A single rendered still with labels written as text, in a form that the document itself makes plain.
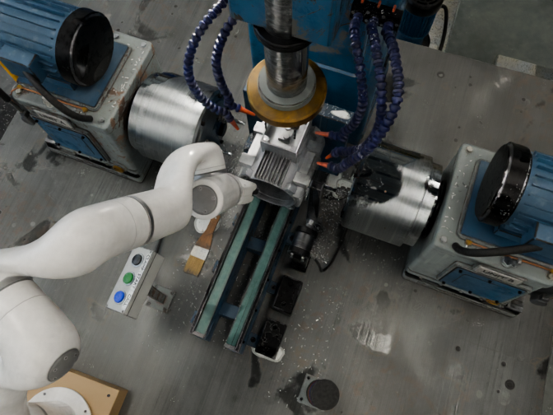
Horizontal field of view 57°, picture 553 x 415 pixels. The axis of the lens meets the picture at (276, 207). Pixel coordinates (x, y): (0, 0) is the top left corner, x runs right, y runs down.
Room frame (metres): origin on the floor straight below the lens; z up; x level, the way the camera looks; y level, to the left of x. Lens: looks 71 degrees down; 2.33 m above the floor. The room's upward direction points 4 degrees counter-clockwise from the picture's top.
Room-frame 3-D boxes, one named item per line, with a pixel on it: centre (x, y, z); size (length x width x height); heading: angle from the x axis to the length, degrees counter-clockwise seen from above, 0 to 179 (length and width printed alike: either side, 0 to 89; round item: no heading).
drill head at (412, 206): (0.46, -0.33, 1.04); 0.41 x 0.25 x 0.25; 65
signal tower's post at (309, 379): (-0.02, -0.07, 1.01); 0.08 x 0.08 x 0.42; 65
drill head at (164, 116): (0.74, 0.30, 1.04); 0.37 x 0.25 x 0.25; 65
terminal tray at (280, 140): (0.63, -0.04, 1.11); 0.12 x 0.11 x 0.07; 155
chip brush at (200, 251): (0.43, 0.23, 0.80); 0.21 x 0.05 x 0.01; 155
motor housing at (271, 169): (0.59, -0.02, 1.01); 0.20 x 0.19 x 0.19; 155
